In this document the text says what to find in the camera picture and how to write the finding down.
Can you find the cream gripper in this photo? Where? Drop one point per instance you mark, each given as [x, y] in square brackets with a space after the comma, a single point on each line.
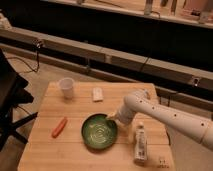
[112, 116]

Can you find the green ceramic bowl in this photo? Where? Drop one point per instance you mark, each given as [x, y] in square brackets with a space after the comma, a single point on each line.
[98, 132]

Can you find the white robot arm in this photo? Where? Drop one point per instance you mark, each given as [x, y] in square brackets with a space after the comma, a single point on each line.
[195, 127]

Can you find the small white box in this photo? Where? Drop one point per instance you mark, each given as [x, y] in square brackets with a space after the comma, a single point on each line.
[97, 94]

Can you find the white plastic bottle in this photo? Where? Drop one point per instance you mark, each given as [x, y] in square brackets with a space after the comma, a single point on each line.
[140, 152]

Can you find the orange carrot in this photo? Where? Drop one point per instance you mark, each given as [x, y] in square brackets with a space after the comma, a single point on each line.
[59, 127]

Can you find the white plastic cup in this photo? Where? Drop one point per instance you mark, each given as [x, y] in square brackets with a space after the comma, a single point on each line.
[66, 85]

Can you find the black chair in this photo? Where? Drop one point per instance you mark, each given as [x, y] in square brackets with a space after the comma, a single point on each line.
[12, 93]

